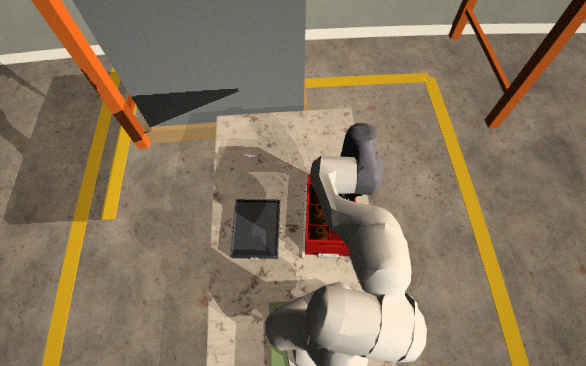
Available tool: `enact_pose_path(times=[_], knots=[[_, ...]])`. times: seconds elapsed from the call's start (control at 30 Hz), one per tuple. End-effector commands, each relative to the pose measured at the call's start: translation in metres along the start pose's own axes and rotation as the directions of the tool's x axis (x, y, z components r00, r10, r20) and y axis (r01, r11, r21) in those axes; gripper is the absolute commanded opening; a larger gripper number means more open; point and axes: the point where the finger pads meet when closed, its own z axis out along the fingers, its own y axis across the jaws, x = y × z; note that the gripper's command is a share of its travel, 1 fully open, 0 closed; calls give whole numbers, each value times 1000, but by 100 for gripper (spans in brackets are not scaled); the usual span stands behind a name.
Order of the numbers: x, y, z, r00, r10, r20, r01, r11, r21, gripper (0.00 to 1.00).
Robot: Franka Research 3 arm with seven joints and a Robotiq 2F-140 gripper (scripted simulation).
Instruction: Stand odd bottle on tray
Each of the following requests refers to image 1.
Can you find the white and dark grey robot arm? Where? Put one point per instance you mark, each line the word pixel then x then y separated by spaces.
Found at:
pixel 381 325

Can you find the red plastic crate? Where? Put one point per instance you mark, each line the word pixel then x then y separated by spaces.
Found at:
pixel 311 246

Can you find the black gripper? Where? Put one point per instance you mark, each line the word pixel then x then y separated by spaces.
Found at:
pixel 349 196

